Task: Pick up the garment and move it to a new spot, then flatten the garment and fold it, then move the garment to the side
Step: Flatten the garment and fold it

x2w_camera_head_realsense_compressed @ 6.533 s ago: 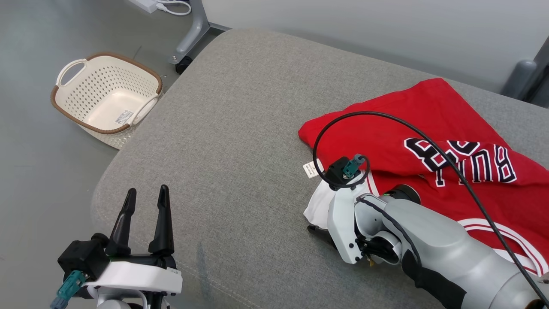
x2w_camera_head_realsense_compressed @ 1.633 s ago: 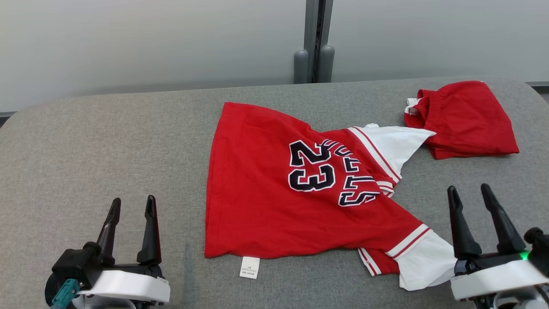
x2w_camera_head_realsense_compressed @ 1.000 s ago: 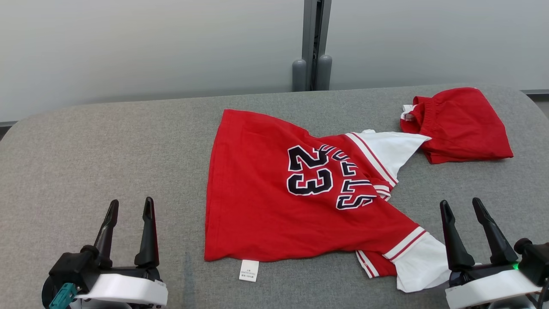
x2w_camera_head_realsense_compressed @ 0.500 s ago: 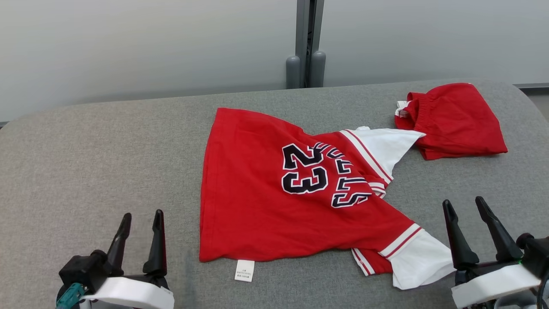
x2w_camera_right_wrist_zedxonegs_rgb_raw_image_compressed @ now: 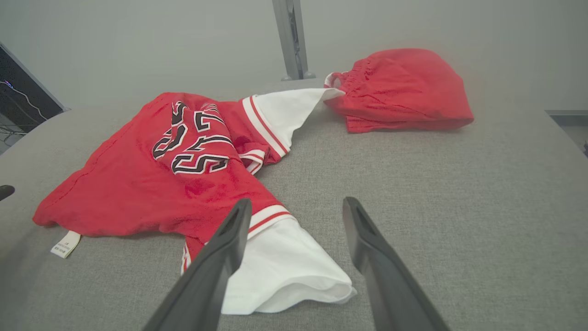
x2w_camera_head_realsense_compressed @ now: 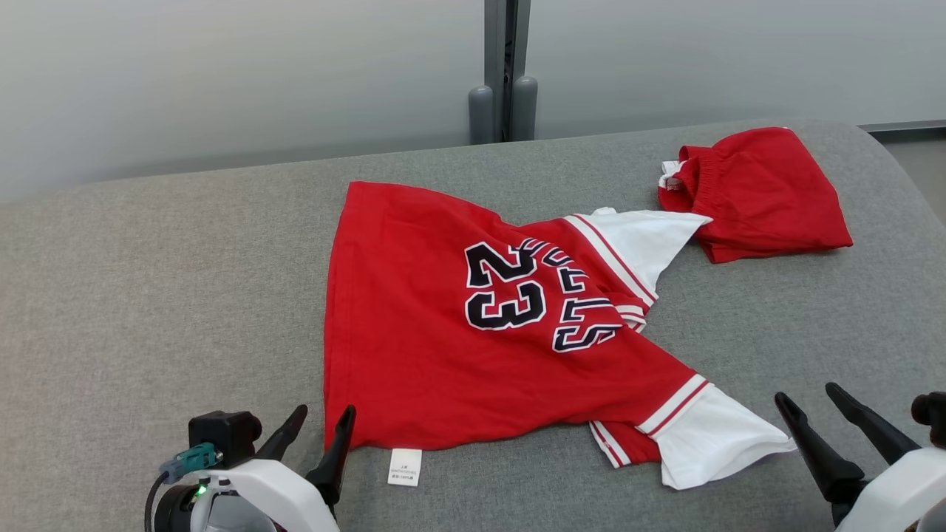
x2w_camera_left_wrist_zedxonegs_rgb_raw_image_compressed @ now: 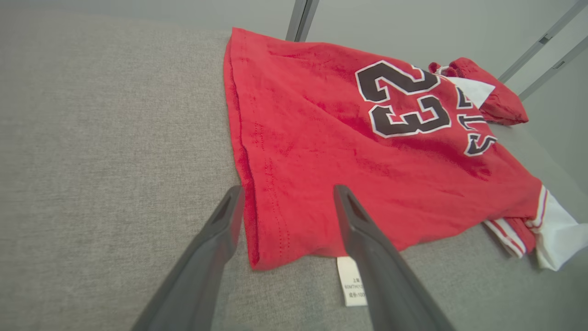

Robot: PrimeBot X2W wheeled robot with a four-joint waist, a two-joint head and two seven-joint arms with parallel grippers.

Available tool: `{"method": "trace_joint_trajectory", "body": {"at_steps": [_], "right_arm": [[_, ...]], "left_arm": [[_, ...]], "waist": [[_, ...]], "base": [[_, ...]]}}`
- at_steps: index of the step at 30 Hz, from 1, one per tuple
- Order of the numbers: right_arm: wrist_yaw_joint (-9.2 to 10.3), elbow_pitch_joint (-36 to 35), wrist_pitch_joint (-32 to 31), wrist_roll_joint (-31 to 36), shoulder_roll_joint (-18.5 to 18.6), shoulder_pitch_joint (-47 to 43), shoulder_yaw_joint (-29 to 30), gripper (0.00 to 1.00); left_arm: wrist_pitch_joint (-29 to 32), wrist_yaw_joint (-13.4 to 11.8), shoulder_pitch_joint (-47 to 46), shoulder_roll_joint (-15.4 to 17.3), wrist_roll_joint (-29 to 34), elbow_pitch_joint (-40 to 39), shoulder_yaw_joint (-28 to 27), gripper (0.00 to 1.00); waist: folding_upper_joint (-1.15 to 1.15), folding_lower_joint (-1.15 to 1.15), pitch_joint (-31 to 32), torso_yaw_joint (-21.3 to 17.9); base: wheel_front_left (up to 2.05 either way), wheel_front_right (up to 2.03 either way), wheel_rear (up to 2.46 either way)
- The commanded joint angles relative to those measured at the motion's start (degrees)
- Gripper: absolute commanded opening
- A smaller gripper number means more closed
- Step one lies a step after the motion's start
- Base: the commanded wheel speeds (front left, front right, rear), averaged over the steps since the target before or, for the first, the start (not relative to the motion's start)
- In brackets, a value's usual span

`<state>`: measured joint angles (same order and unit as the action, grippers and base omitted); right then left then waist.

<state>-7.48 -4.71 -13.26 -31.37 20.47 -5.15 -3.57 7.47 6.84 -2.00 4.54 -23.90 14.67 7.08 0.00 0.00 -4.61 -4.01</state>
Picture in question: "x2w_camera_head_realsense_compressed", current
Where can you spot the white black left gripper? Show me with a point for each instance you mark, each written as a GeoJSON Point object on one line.
{"type": "Point", "coordinates": [281, 495]}

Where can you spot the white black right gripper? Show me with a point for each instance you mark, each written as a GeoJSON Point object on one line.
{"type": "Point", "coordinates": [902, 495]}

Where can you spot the red white basketball jersey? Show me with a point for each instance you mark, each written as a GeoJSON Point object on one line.
{"type": "Point", "coordinates": [414, 332]}

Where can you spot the red shorts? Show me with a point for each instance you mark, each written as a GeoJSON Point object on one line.
{"type": "Point", "coordinates": [768, 192]}

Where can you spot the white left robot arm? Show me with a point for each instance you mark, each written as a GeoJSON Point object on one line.
{"type": "Point", "coordinates": [177, 513]}

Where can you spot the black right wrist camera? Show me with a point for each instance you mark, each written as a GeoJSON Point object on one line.
{"type": "Point", "coordinates": [933, 417]}

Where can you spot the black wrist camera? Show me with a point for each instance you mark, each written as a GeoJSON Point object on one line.
{"type": "Point", "coordinates": [933, 417]}
{"type": "Point", "coordinates": [222, 436]}

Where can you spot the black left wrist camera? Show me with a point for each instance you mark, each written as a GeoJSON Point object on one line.
{"type": "Point", "coordinates": [222, 436]}

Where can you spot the teal left camera connector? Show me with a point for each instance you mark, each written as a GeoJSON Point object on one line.
{"type": "Point", "coordinates": [192, 459]}

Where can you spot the grey partition post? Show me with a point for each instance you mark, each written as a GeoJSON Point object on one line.
{"type": "Point", "coordinates": [502, 74]}

